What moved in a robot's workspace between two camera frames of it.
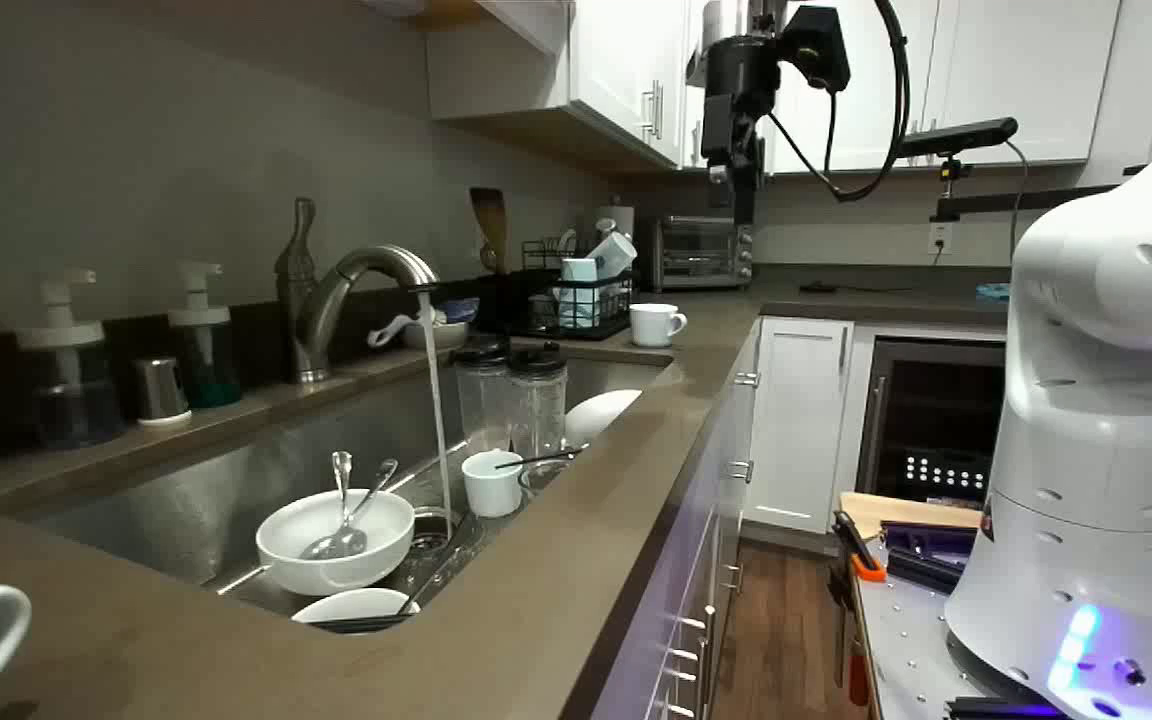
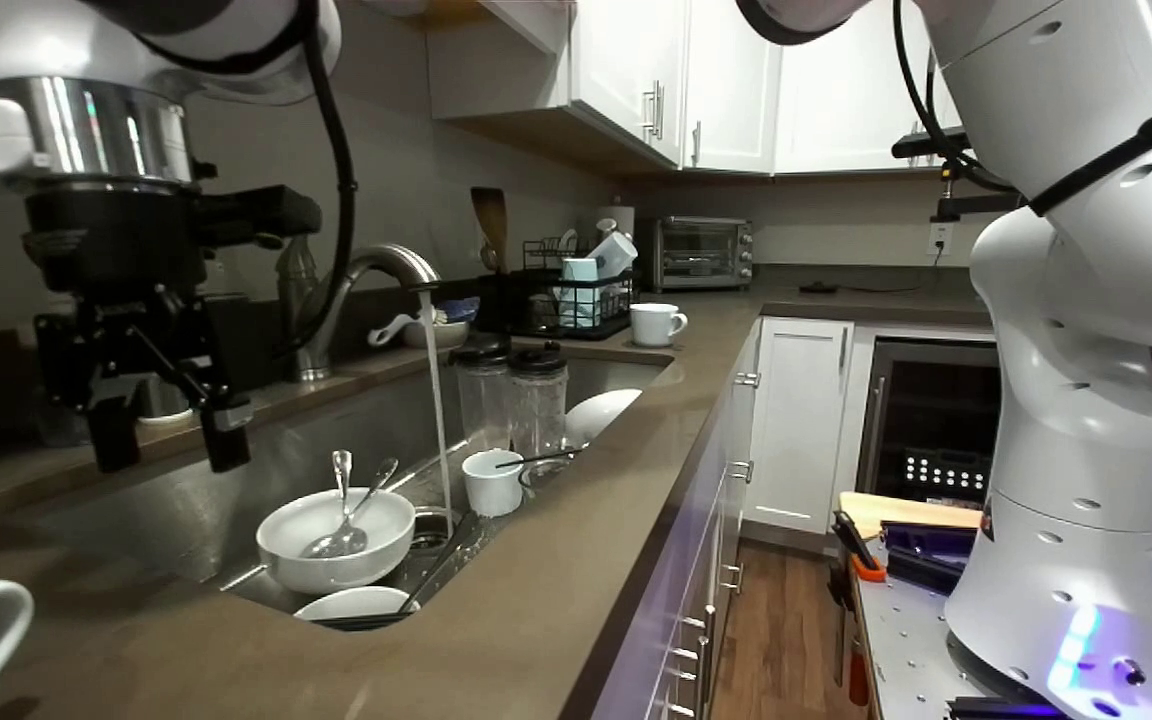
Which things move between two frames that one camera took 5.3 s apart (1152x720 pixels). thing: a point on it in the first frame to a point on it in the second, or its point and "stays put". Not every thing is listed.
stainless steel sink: (361, 504) stays put
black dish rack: (576, 310) stays put
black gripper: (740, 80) to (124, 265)
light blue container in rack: (580, 280) stays put
